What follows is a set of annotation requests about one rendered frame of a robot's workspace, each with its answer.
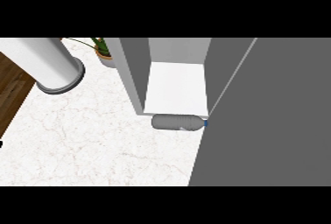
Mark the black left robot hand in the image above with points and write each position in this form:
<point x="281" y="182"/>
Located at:
<point x="0" y="143"/>

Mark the grey water bottle blue cap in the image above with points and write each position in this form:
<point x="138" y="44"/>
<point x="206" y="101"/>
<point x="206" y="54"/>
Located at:
<point x="176" y="122"/>

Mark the grey white open cabinet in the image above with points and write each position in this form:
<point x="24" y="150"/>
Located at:
<point x="175" y="87"/>

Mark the dark grey cabinet door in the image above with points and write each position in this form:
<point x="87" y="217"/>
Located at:
<point x="266" y="116"/>

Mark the white cylinder grey rim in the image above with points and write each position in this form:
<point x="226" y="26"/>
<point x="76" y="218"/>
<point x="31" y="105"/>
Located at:
<point x="40" y="62"/>

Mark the green potted plant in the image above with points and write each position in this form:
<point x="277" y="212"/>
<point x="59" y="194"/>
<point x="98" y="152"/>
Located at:
<point x="104" y="49"/>

